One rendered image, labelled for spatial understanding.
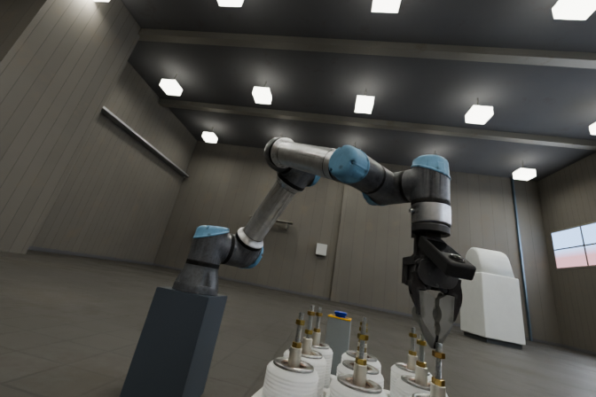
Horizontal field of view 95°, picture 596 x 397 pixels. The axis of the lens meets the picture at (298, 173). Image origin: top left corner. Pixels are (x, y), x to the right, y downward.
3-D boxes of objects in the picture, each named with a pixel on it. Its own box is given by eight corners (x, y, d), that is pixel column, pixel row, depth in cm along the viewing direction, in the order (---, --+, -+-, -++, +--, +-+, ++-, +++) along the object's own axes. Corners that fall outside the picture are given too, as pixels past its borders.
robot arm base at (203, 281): (163, 287, 89) (173, 255, 92) (184, 287, 103) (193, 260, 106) (206, 296, 86) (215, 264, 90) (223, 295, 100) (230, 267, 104)
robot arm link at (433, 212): (458, 206, 54) (417, 198, 54) (459, 229, 52) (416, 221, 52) (439, 214, 61) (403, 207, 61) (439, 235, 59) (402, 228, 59)
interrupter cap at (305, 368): (264, 363, 49) (265, 359, 49) (286, 358, 55) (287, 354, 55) (300, 378, 45) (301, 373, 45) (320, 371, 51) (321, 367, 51)
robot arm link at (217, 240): (181, 257, 99) (192, 221, 104) (215, 264, 107) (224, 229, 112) (193, 260, 90) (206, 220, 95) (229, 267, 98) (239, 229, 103)
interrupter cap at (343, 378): (390, 399, 44) (390, 393, 44) (346, 393, 43) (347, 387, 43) (369, 381, 51) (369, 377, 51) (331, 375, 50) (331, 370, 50)
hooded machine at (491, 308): (528, 351, 470) (517, 250, 532) (483, 342, 478) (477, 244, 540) (497, 341, 547) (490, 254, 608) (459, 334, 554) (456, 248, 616)
